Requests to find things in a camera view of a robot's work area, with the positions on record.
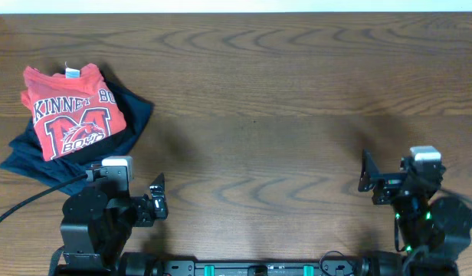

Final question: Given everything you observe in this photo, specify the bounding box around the red t-shirt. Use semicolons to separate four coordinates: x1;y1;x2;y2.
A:
21;64;126;161

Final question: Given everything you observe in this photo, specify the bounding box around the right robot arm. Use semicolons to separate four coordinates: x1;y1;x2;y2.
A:
356;146;472;275

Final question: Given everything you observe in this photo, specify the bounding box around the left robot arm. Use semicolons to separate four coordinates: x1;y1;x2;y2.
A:
48;165;169;276

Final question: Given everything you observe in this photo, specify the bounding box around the black folded polo shirt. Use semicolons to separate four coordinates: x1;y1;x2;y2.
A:
56;80;154;166

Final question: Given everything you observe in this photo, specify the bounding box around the navy folded shirt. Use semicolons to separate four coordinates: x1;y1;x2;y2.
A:
0;120;98;187

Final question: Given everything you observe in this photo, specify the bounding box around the right black cable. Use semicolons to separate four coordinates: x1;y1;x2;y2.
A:
434;186;472;210

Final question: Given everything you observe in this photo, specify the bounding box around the black cable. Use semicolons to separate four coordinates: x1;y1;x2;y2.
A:
0;172;90;233
434;186;472;210

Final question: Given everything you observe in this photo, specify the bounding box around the left black cable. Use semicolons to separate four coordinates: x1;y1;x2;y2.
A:
0;172;90;233

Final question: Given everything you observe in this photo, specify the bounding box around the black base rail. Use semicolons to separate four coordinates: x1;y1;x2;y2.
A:
162;251;372;276

